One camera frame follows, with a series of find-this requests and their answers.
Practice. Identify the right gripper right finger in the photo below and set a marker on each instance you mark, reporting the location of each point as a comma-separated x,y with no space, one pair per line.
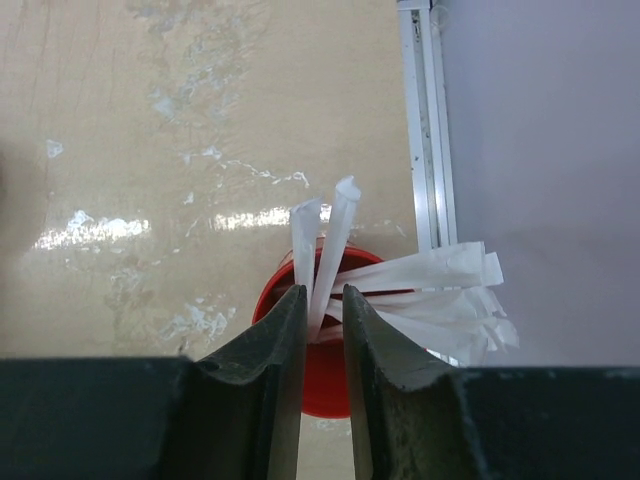
414,416

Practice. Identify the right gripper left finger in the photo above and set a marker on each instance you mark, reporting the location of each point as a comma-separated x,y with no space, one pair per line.
234,414

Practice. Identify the single white straw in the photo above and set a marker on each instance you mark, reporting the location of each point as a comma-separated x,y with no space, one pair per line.
343,211

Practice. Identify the red straw cup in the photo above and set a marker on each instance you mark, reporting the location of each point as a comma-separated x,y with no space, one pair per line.
325,392

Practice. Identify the aluminium rail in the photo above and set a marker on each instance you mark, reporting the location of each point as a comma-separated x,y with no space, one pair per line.
420,24

